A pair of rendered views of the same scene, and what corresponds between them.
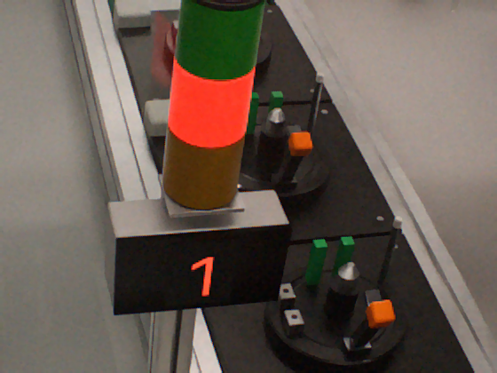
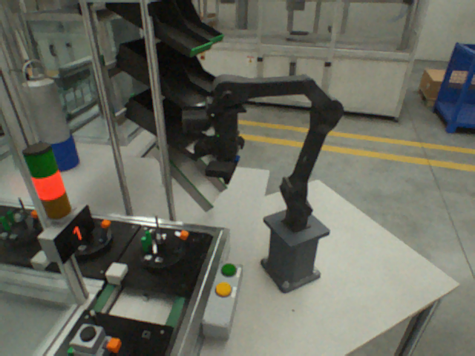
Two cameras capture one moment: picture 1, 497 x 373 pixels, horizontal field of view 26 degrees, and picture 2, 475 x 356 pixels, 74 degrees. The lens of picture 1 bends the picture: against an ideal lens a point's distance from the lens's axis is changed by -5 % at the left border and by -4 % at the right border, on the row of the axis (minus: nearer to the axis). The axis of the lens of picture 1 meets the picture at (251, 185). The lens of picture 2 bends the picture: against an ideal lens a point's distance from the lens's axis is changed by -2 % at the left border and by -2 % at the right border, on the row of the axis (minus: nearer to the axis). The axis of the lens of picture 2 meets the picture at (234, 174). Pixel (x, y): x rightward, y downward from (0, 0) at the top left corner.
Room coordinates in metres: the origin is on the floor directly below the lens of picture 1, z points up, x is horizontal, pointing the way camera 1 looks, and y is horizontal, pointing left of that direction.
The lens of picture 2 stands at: (-0.03, 0.30, 1.69)
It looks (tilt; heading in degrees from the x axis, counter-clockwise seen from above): 32 degrees down; 302
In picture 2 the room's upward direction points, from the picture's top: straight up
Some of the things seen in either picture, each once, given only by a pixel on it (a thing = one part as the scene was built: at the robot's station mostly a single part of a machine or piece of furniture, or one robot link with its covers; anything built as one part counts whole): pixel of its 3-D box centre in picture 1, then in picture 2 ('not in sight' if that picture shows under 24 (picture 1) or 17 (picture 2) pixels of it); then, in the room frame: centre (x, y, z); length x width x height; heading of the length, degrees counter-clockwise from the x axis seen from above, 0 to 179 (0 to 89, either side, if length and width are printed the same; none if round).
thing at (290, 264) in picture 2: not in sight; (292, 248); (0.20, -0.43, 0.96); 0.15 x 0.15 x 0.20; 59
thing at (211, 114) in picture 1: (210, 92); (49, 183); (0.57, 0.03, 1.33); 0.05 x 0.05 x 0.05
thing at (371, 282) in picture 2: not in sight; (280, 262); (0.24, -0.46, 0.84); 0.90 x 0.70 x 0.03; 59
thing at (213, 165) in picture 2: not in sight; (226, 144); (0.36, -0.30, 1.33); 0.19 x 0.06 x 0.08; 110
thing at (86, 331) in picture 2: not in sight; (87, 341); (0.42, 0.14, 1.06); 0.08 x 0.04 x 0.07; 21
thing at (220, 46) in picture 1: (219, 26); (41, 162); (0.57, 0.03, 1.38); 0.05 x 0.05 x 0.05
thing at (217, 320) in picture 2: not in sight; (223, 297); (0.30, -0.18, 0.93); 0.21 x 0.07 x 0.06; 111
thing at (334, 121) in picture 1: (272, 138); not in sight; (0.98, -0.01, 1.01); 0.24 x 0.24 x 0.13; 21
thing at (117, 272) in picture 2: not in sight; (160, 244); (0.52, -0.19, 1.01); 0.24 x 0.24 x 0.13; 21
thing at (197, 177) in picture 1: (202, 156); (56, 202); (0.57, 0.03, 1.28); 0.05 x 0.05 x 0.05
